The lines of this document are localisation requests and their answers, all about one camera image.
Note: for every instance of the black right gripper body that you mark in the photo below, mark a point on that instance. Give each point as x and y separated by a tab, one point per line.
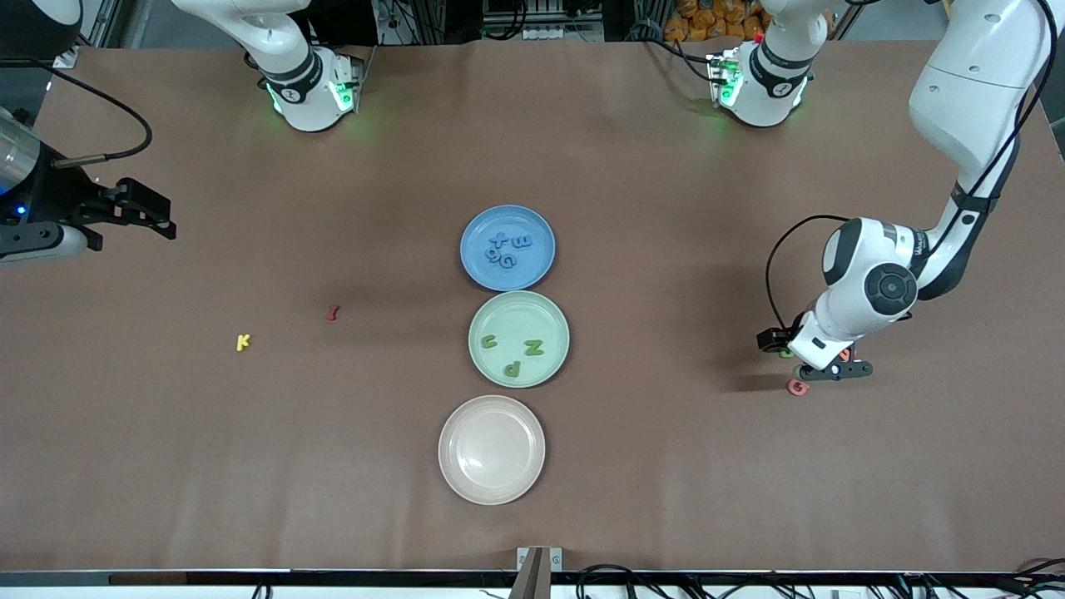
60	202

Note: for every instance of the green foam letter N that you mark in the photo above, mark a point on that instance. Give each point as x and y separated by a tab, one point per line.
533	347

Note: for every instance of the green foam letter P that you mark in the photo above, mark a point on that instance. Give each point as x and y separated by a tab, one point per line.
516	368

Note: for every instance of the blue foam letter G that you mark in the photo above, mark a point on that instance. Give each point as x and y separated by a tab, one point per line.
513	264

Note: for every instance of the blue foam letter X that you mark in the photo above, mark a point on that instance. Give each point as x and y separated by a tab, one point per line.
498	240

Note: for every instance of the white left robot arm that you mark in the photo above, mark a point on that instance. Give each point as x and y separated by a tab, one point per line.
882	266

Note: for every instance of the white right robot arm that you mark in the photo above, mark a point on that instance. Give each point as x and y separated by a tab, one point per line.
308	100

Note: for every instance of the pink foam letter G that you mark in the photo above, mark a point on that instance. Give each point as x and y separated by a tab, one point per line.
792	388

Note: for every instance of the yellow foam letter K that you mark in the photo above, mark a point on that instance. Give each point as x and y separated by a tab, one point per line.
242	342

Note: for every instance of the brown table cover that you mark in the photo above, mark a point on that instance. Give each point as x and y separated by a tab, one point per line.
666	499

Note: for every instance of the red foam letter I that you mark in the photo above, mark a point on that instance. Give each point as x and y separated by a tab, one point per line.
332	313

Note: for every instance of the blue plate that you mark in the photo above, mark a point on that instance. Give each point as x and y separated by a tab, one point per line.
532	270

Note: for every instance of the green plate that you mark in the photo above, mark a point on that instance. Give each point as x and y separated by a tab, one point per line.
518	320

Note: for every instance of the beige plate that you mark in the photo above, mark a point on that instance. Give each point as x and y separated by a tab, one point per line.
492	449

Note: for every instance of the orange fruit pile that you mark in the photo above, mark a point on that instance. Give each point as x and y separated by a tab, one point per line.
715	17

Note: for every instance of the white power strip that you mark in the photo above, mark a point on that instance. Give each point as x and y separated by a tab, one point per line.
562	33

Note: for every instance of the metal corner bracket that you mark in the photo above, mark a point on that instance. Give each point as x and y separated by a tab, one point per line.
65	56

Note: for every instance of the metal table edge bracket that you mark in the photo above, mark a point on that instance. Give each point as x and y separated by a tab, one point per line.
556	559

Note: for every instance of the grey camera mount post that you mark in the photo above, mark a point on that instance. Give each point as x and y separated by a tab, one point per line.
531	578

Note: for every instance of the table edge rail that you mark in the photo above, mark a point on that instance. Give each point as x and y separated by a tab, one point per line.
333	578

